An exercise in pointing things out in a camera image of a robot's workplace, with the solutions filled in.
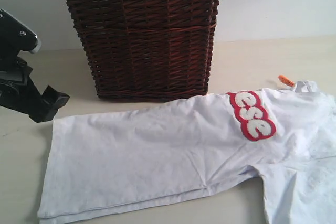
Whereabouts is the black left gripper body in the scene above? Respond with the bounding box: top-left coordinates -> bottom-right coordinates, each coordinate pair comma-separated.
1,56 -> 44,119

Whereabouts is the white t-shirt red lettering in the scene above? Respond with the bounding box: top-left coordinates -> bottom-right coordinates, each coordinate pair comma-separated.
38,81 -> 335,223

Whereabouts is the dark brown wicker basket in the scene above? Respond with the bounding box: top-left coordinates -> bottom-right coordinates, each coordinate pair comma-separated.
66,0 -> 219,101

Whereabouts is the orange garment tag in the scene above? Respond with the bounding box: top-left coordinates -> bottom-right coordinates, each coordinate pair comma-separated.
278,75 -> 295,87

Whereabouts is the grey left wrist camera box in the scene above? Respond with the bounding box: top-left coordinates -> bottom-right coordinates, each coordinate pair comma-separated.
1,9 -> 41,54

